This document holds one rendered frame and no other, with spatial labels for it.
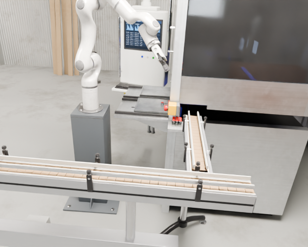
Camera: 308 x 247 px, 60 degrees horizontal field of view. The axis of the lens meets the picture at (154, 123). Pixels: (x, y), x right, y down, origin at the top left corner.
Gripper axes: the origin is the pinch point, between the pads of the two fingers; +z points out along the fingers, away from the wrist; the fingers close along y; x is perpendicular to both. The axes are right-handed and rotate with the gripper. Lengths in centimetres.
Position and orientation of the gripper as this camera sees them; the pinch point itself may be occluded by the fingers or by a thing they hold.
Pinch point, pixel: (166, 68)
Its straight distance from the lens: 169.6
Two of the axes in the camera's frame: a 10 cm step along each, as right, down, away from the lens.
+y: 2.4, 0.1, 9.7
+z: 4.6, 8.8, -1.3
